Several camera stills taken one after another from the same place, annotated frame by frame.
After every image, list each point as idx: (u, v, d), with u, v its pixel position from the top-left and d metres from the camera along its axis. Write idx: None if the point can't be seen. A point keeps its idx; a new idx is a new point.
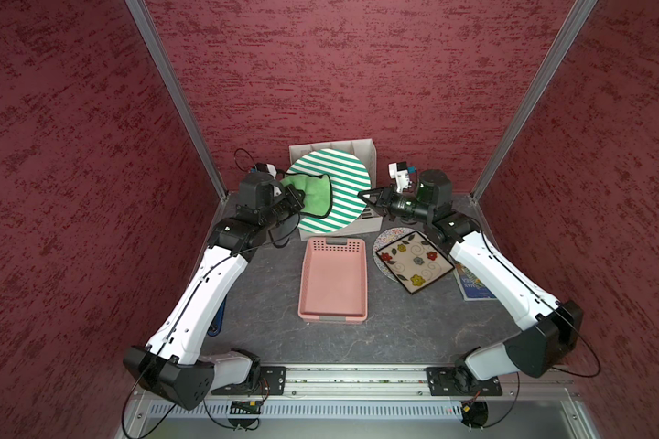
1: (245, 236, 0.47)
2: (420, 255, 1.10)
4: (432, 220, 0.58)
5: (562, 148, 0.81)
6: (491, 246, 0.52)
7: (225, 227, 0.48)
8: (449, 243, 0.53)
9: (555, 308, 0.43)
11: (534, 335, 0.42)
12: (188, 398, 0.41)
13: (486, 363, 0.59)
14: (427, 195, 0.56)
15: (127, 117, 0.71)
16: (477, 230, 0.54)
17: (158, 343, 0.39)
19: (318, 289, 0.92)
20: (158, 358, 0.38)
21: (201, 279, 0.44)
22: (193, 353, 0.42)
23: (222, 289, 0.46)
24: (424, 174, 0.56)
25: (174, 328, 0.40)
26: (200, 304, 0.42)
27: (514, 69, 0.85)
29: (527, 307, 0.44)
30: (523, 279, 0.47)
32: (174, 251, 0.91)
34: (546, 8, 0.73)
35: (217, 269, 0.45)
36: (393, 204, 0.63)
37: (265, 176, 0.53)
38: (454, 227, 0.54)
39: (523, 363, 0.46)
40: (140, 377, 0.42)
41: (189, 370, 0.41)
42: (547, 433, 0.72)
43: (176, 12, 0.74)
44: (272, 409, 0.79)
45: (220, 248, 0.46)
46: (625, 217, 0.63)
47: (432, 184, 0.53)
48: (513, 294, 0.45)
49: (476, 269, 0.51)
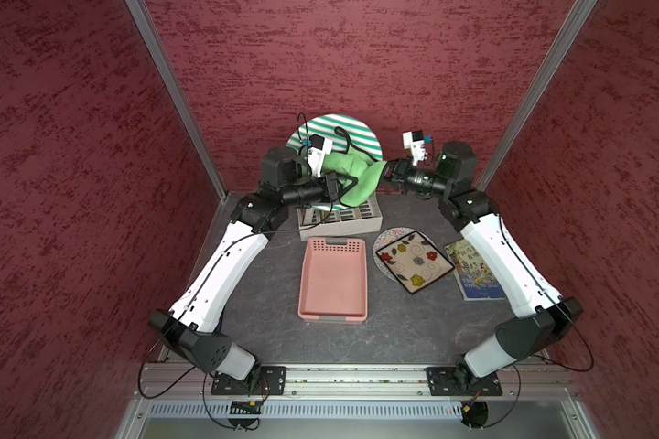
1: (266, 214, 0.47)
2: (420, 255, 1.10)
4: (449, 195, 0.55)
5: (562, 148, 0.81)
6: (505, 231, 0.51)
7: (248, 204, 0.48)
8: (463, 221, 0.51)
9: (556, 304, 0.43)
11: (528, 324, 0.42)
12: (205, 363, 0.44)
13: (484, 357, 0.60)
14: (449, 167, 0.52)
15: (127, 117, 0.71)
16: (494, 212, 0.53)
17: (180, 310, 0.41)
19: (317, 289, 0.92)
20: (180, 324, 0.40)
21: (222, 252, 0.45)
22: (211, 323, 0.44)
23: (241, 265, 0.47)
24: (449, 144, 0.52)
25: (194, 298, 0.42)
26: (221, 277, 0.43)
27: (514, 69, 0.85)
29: (528, 297, 0.44)
30: (532, 270, 0.46)
32: (174, 251, 0.91)
34: (546, 8, 0.73)
35: (239, 244, 0.45)
36: (408, 178, 0.59)
37: (288, 152, 0.49)
38: (471, 206, 0.51)
39: (511, 345, 0.47)
40: (162, 337, 0.44)
41: (208, 337, 0.42)
42: (548, 433, 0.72)
43: (176, 11, 0.74)
44: (272, 409, 0.79)
45: (243, 224, 0.46)
46: (625, 216, 0.63)
47: (456, 155, 0.50)
48: (516, 283, 0.45)
49: (484, 251, 0.50)
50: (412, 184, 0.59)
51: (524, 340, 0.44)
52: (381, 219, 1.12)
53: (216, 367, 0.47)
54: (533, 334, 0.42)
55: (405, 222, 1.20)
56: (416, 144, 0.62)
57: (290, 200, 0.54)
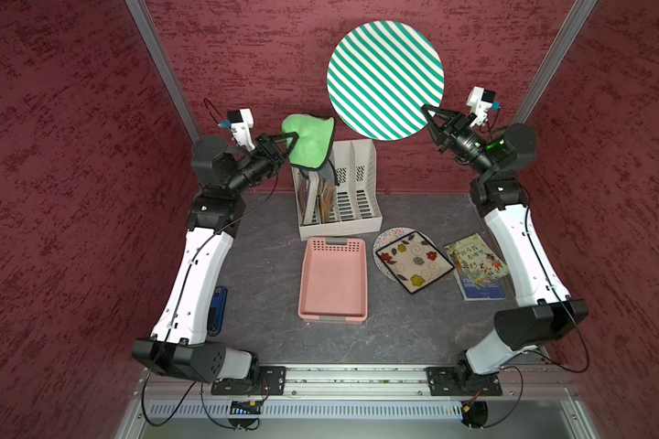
1: (225, 212, 0.46)
2: (420, 255, 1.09)
4: (481, 177, 0.53)
5: (562, 148, 0.81)
6: (529, 223, 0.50)
7: (202, 207, 0.46)
8: (490, 208, 0.51)
9: (563, 301, 0.43)
11: (528, 315, 0.43)
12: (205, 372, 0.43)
13: (485, 352, 0.60)
14: (501, 153, 0.47)
15: (127, 117, 0.71)
16: (523, 203, 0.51)
17: (164, 331, 0.39)
19: (317, 289, 0.92)
20: (167, 346, 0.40)
21: (190, 262, 0.43)
22: (200, 332, 0.43)
23: (214, 268, 0.46)
24: (516, 127, 0.46)
25: (175, 315, 0.40)
26: (198, 286, 0.42)
27: (514, 69, 0.85)
29: (535, 290, 0.44)
30: (544, 264, 0.46)
32: (174, 251, 0.91)
34: (546, 8, 0.73)
35: (205, 250, 0.44)
36: (459, 139, 0.54)
37: (217, 144, 0.44)
38: (501, 194, 0.51)
39: (506, 333, 0.49)
40: (151, 365, 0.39)
41: (202, 349, 0.41)
42: (547, 433, 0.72)
43: (176, 12, 0.74)
44: (272, 409, 0.79)
45: (201, 230, 0.45)
46: (625, 217, 0.63)
47: (514, 147, 0.45)
48: (526, 275, 0.45)
49: (502, 240, 0.50)
50: (460, 147, 0.54)
51: (518, 330, 0.46)
52: (381, 219, 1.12)
53: (216, 375, 0.47)
54: (527, 324, 0.43)
55: (405, 222, 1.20)
56: (482, 105, 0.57)
57: (243, 187, 0.52)
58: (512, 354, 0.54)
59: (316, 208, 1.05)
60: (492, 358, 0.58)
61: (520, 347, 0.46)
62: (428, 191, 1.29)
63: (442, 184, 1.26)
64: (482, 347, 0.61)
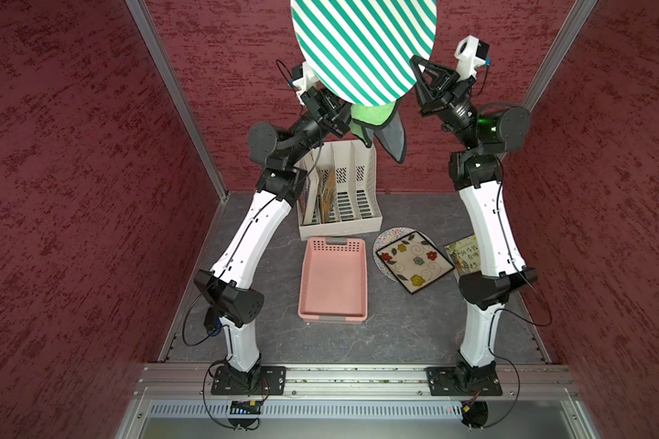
1: (289, 184, 0.51)
2: (420, 255, 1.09)
4: (463, 152, 0.51)
5: (562, 148, 0.81)
6: (501, 201, 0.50)
7: (271, 173, 0.51)
8: (466, 183, 0.52)
9: (519, 271, 0.50)
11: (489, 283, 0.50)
12: (243, 315, 0.50)
13: (471, 337, 0.64)
14: (490, 137, 0.44)
15: (127, 116, 0.71)
16: (497, 179, 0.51)
17: (220, 270, 0.47)
19: (317, 289, 0.92)
20: (220, 281, 0.46)
21: (252, 219, 0.49)
22: (248, 279, 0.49)
23: (271, 229, 0.52)
24: (512, 112, 0.42)
25: (231, 259, 0.47)
26: (253, 240, 0.48)
27: (514, 69, 0.85)
29: (497, 264, 0.50)
30: (508, 239, 0.51)
32: (174, 251, 0.91)
34: (546, 8, 0.73)
35: (264, 211, 0.49)
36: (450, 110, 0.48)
37: (265, 142, 0.42)
38: (476, 168, 0.51)
39: (469, 294, 0.57)
40: (204, 292, 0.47)
41: (245, 293, 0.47)
42: (547, 433, 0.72)
43: (176, 11, 0.74)
44: (272, 409, 0.79)
45: (267, 192, 0.50)
46: (625, 217, 0.63)
47: (502, 139, 0.43)
48: (491, 250, 0.51)
49: (474, 217, 0.53)
50: (452, 115, 0.48)
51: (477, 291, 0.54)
52: (380, 219, 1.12)
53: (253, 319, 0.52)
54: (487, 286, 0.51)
55: (405, 222, 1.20)
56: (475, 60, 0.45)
57: (301, 154, 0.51)
58: (489, 322, 0.60)
59: (317, 208, 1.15)
60: (477, 339, 0.62)
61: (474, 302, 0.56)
62: (428, 191, 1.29)
63: (442, 184, 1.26)
64: (467, 334, 0.65)
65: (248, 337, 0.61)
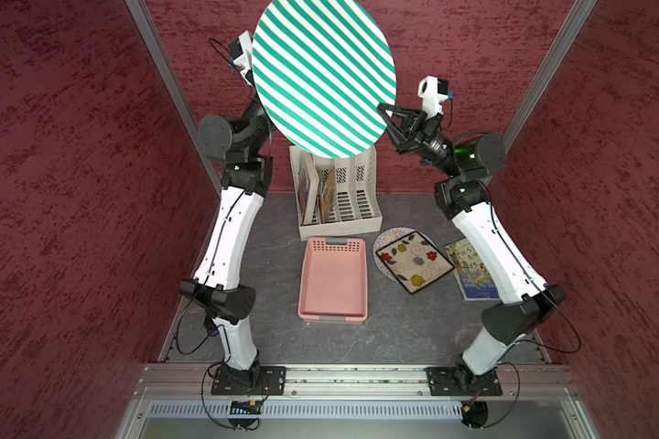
1: (257, 175, 0.48)
2: (420, 255, 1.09)
4: (447, 181, 0.51)
5: (562, 148, 0.81)
6: (496, 220, 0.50)
7: (235, 166, 0.48)
8: (455, 210, 0.52)
9: (543, 292, 0.47)
11: (516, 312, 0.44)
12: (237, 313, 0.50)
13: (481, 351, 0.60)
14: (469, 164, 0.45)
15: (127, 117, 0.71)
16: (486, 200, 0.51)
17: (203, 275, 0.46)
19: (317, 289, 0.92)
20: (207, 286, 0.45)
21: (225, 219, 0.47)
22: (234, 280, 0.49)
23: (246, 225, 0.50)
24: (488, 138, 0.43)
25: (212, 262, 0.46)
26: (232, 240, 0.47)
27: (514, 69, 0.85)
29: (517, 287, 0.45)
30: (519, 258, 0.47)
32: (174, 251, 0.91)
34: (546, 8, 0.73)
35: (237, 208, 0.47)
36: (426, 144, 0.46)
37: (221, 130, 0.38)
38: (464, 194, 0.51)
39: (496, 331, 0.50)
40: (194, 300, 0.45)
41: (235, 293, 0.48)
42: (547, 433, 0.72)
43: (176, 11, 0.74)
44: (272, 409, 0.79)
45: (234, 188, 0.47)
46: (625, 217, 0.63)
47: (485, 165, 0.44)
48: (505, 273, 0.46)
49: (473, 240, 0.51)
50: (427, 150, 0.50)
51: (510, 326, 0.46)
52: (381, 219, 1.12)
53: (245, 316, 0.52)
54: (517, 318, 0.44)
55: (405, 222, 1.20)
56: (438, 97, 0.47)
57: (262, 140, 0.47)
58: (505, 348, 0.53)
59: (317, 208, 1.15)
60: (489, 355, 0.58)
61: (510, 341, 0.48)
62: (428, 191, 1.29)
63: None
64: (477, 346, 0.61)
65: (244, 336, 0.61)
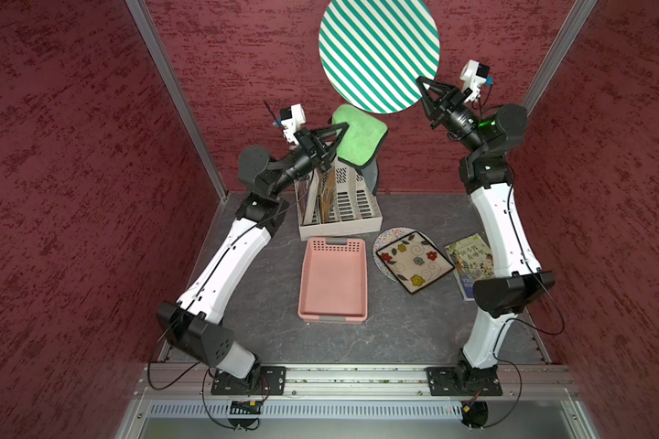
1: (270, 211, 0.50)
2: (420, 255, 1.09)
4: (471, 155, 0.54)
5: (562, 148, 0.81)
6: (511, 202, 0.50)
7: (253, 202, 0.51)
8: (475, 187, 0.53)
9: (534, 272, 0.48)
11: (502, 284, 0.48)
12: (208, 356, 0.44)
13: (476, 338, 0.63)
14: (491, 134, 0.48)
15: (127, 117, 0.71)
16: (508, 183, 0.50)
17: (188, 300, 0.43)
19: (318, 289, 0.92)
20: (187, 314, 0.42)
21: (230, 247, 0.47)
22: (220, 312, 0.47)
23: (248, 258, 0.49)
24: (508, 107, 0.46)
25: (202, 289, 0.43)
26: (229, 270, 0.45)
27: (514, 69, 0.85)
29: (510, 263, 0.49)
30: (521, 240, 0.50)
32: (174, 251, 0.91)
34: (546, 8, 0.73)
35: (243, 238, 0.48)
36: (452, 115, 0.53)
37: (259, 157, 0.44)
38: (487, 171, 0.53)
39: (484, 300, 0.54)
40: (168, 328, 0.45)
41: (216, 326, 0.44)
42: (547, 433, 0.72)
43: (176, 12, 0.74)
44: (272, 409, 0.79)
45: (247, 221, 0.49)
46: (625, 217, 0.63)
47: (504, 129, 0.46)
48: (503, 249, 0.50)
49: (483, 216, 0.54)
50: (454, 123, 0.54)
51: (494, 296, 0.50)
52: (380, 219, 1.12)
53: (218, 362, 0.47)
54: (501, 288, 0.48)
55: (405, 222, 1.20)
56: (476, 80, 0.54)
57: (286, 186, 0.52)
58: (496, 327, 0.57)
59: (317, 208, 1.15)
60: (482, 341, 0.61)
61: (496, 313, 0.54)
62: (428, 191, 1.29)
63: (442, 184, 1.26)
64: (474, 336, 0.63)
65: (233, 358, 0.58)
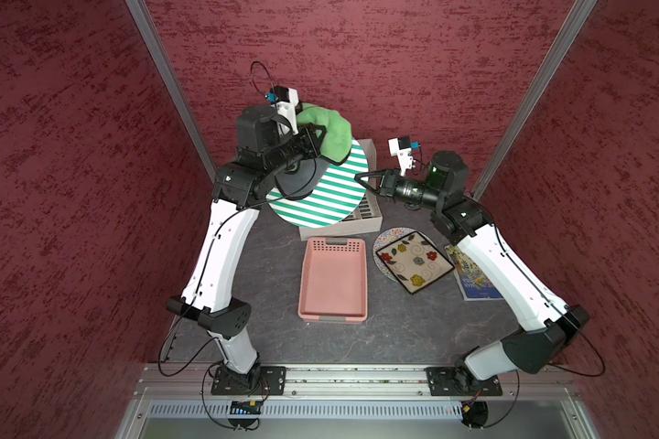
1: (252, 185, 0.43)
2: (420, 256, 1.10)
4: (440, 210, 0.53)
5: (562, 148, 0.81)
6: (502, 241, 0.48)
7: (226, 176, 0.43)
8: (459, 235, 0.50)
9: (565, 314, 0.42)
11: (542, 341, 0.41)
12: (230, 331, 0.48)
13: (486, 360, 0.59)
14: (439, 179, 0.50)
15: (127, 117, 0.71)
16: (489, 222, 0.50)
17: (189, 295, 0.43)
19: (318, 289, 0.92)
20: (193, 307, 0.43)
21: (214, 237, 0.43)
22: (224, 298, 0.46)
23: (238, 242, 0.45)
24: (439, 155, 0.50)
25: (200, 283, 0.43)
26: (221, 259, 0.43)
27: (514, 69, 0.85)
29: (539, 313, 0.42)
30: (534, 280, 0.45)
32: (174, 251, 0.91)
34: (546, 8, 0.73)
35: (228, 225, 0.42)
36: (397, 190, 0.56)
37: (265, 110, 0.43)
38: (466, 219, 0.50)
39: (520, 358, 0.46)
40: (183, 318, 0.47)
41: (224, 315, 0.45)
42: (548, 433, 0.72)
43: (176, 11, 0.74)
44: (272, 409, 0.79)
45: (225, 202, 0.43)
46: (625, 217, 0.63)
47: (448, 167, 0.48)
48: (523, 297, 0.44)
49: (485, 265, 0.48)
50: (403, 197, 0.57)
51: (536, 355, 0.43)
52: (381, 219, 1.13)
53: (243, 327, 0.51)
54: (544, 348, 0.41)
55: (405, 222, 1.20)
56: (403, 151, 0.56)
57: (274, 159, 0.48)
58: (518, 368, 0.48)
59: None
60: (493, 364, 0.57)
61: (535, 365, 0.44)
62: None
63: None
64: (482, 357, 0.60)
65: (242, 345, 0.60)
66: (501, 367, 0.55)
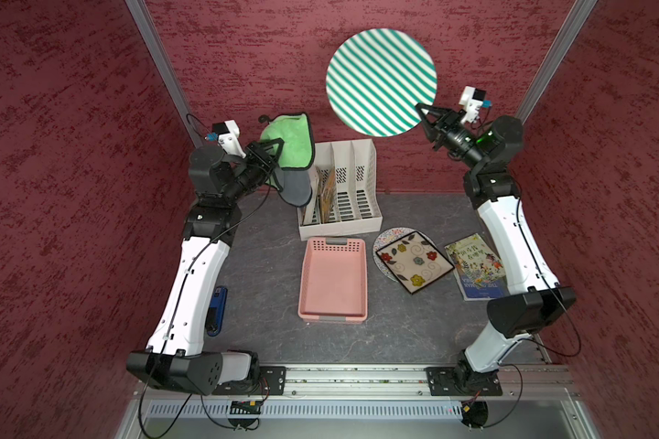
1: (221, 220, 0.46)
2: (420, 255, 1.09)
4: (473, 172, 0.55)
5: (562, 148, 0.81)
6: (521, 215, 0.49)
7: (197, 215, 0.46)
8: (481, 200, 0.52)
9: (553, 288, 0.45)
11: (518, 302, 0.45)
12: (203, 386, 0.42)
13: (483, 347, 0.60)
14: (491, 144, 0.49)
15: (127, 116, 0.71)
16: (516, 195, 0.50)
17: (158, 342, 0.39)
19: (318, 289, 0.92)
20: (162, 356, 0.38)
21: (187, 272, 0.43)
22: (198, 342, 0.42)
23: (211, 276, 0.46)
24: (502, 120, 0.48)
25: (170, 326, 0.40)
26: (195, 295, 0.42)
27: (514, 69, 0.85)
29: (525, 278, 0.46)
30: (535, 253, 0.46)
32: (174, 251, 0.91)
34: (546, 8, 0.73)
35: (201, 258, 0.44)
36: (448, 135, 0.56)
37: (213, 152, 0.45)
38: (493, 186, 0.52)
39: (499, 320, 0.50)
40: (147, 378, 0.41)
41: (199, 359, 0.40)
42: (547, 432, 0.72)
43: (176, 12, 0.74)
44: (272, 409, 0.79)
45: (197, 238, 0.45)
46: (625, 217, 0.63)
47: (502, 137, 0.47)
48: (516, 263, 0.47)
49: (495, 230, 0.51)
50: (449, 141, 0.56)
51: (510, 317, 0.47)
52: (381, 219, 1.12)
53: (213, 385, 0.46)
54: (519, 312, 0.45)
55: (405, 222, 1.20)
56: (472, 102, 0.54)
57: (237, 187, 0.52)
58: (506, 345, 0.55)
59: (317, 209, 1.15)
60: (489, 351, 0.58)
61: (513, 334, 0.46)
62: (428, 191, 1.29)
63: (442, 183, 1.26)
64: (480, 343, 0.61)
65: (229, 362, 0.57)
66: (494, 356, 0.59)
